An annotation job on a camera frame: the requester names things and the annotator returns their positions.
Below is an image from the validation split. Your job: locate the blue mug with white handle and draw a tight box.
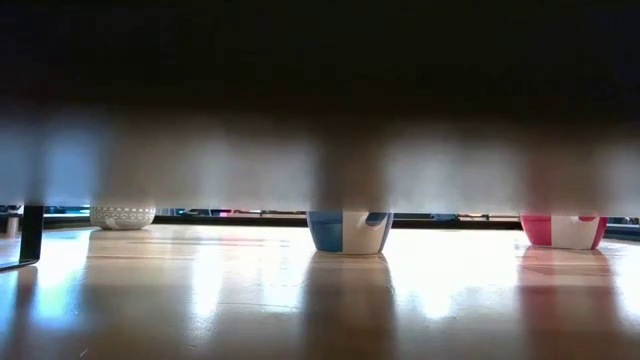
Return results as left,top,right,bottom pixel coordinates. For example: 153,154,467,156
305,209,395,255

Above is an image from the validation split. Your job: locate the red mug with white handle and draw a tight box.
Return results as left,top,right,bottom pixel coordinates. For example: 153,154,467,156
519,213,610,251

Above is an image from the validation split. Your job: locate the green plant with white pot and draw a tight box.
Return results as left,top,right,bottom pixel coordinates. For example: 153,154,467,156
88,203,158,232

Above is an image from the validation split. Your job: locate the black aluminium table frame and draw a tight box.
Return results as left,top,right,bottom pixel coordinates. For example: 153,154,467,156
0,209,640,241

